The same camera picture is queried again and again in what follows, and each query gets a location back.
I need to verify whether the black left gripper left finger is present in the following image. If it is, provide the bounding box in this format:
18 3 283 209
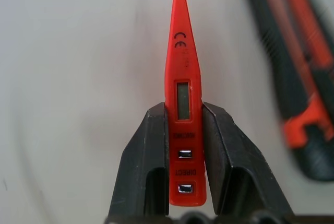
108 102 171 218

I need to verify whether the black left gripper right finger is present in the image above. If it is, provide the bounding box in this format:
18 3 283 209
202 101 294 217

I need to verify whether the red voltage tester pen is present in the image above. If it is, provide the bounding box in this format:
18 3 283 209
163 0 208 207

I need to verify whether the orange and black utility knife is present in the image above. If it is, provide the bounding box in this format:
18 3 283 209
236 0 334 182

